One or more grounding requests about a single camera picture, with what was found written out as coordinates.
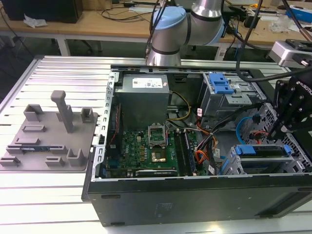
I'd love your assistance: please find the large black box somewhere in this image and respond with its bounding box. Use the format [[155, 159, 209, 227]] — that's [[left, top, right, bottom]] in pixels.
[[1, 0, 83, 24]]

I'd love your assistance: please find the grey plastic parts rack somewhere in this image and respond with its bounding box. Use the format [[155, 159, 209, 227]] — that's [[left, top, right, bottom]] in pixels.
[[0, 90, 100, 173]]

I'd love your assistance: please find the black cable with copper sleeve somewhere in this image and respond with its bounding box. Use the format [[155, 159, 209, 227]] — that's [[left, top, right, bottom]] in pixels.
[[282, 0, 312, 42]]

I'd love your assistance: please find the RAM stick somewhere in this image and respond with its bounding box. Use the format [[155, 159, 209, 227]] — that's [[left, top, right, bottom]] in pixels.
[[20, 146, 51, 152]]

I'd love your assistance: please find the grey power supply unit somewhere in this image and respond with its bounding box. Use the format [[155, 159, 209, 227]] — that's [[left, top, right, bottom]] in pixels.
[[114, 73, 173, 125]]

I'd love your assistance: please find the CPU socket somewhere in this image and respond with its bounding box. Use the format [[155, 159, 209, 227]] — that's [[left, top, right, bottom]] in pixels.
[[150, 150, 168, 164]]

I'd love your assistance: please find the yellow black power cable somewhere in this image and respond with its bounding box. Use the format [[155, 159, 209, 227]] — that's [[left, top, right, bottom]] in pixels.
[[166, 90, 192, 122]]

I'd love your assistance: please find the white crumpled paper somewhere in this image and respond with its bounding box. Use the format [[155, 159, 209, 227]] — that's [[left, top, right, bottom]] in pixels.
[[23, 14, 48, 28]]

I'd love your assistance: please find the thin red black wire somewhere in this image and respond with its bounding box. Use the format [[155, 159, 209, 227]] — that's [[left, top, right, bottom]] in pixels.
[[109, 103, 122, 147]]

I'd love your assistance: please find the blue plastic bay strip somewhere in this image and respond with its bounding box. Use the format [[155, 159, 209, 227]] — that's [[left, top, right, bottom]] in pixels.
[[217, 155, 232, 175]]

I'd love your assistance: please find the blue disk wire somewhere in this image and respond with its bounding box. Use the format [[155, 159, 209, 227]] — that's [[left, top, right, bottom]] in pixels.
[[235, 116, 259, 147]]

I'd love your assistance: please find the orange multicolour wire bundle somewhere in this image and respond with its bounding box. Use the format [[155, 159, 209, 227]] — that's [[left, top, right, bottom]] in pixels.
[[194, 129, 220, 168]]

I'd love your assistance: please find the hard disk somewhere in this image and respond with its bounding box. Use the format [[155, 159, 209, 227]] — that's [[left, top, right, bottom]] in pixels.
[[234, 143, 293, 171]]

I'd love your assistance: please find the red orange disk wire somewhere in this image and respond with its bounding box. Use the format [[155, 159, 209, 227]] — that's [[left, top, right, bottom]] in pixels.
[[252, 131, 269, 145]]

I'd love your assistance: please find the perforated metal disk bay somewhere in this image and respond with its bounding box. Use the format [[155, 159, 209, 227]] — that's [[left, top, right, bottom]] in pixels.
[[218, 102, 312, 175]]

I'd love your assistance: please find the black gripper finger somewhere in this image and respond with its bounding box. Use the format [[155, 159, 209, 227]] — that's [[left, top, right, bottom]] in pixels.
[[272, 111, 312, 140], [266, 79, 290, 141]]

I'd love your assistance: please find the thin metal locking lever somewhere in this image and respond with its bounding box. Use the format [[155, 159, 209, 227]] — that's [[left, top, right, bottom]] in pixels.
[[164, 121, 170, 150]]

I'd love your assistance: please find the green motherboard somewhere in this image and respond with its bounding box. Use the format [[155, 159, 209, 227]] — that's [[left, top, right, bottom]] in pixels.
[[106, 107, 204, 177]]

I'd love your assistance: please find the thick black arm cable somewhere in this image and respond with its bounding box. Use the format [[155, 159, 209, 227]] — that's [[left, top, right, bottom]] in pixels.
[[235, 0, 293, 82]]

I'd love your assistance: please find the blue cardboard box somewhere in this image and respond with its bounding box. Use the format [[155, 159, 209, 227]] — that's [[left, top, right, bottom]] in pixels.
[[287, 6, 312, 24]]

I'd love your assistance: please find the wooden desk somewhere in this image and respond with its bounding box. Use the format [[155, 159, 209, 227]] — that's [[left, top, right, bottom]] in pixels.
[[0, 0, 312, 57]]

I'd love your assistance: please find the black open PC case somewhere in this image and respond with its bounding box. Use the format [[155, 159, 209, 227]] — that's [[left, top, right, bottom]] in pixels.
[[81, 63, 312, 227]]

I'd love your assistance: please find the black cable behind arm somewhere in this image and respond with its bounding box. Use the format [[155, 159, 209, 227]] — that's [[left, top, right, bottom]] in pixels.
[[144, 0, 169, 58]]

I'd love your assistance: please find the clear plastic bag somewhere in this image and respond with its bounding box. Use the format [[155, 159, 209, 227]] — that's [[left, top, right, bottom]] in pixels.
[[269, 17, 294, 33]]

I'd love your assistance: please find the black RAM slot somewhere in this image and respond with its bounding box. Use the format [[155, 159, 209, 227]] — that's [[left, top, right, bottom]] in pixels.
[[184, 130, 197, 176], [174, 130, 188, 176]]

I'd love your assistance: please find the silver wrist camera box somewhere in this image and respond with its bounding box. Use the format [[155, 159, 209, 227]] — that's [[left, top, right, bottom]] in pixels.
[[270, 39, 312, 68]]

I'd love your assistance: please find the metal socket cover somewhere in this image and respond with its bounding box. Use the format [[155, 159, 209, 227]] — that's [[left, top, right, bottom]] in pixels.
[[148, 124, 166, 148]]

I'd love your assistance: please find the blue hanging cable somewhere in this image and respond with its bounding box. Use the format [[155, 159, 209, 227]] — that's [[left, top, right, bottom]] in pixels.
[[233, 20, 242, 58]]

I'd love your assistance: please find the blue plastic drive latch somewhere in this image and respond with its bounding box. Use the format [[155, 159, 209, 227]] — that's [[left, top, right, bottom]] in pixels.
[[208, 73, 234, 95]]

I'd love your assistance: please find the metal optical drive cage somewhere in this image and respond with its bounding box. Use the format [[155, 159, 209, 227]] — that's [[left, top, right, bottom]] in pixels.
[[196, 72, 266, 118]]

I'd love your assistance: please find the small black device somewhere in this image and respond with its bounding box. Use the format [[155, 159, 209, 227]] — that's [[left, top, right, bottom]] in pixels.
[[244, 12, 260, 28]]

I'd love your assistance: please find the black internal cable bundle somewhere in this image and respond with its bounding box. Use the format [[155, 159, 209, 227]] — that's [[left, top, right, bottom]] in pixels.
[[208, 103, 260, 138]]

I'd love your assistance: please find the black NVIDIA graphics card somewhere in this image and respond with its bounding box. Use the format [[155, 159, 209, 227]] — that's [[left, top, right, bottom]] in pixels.
[[135, 169, 179, 177]]

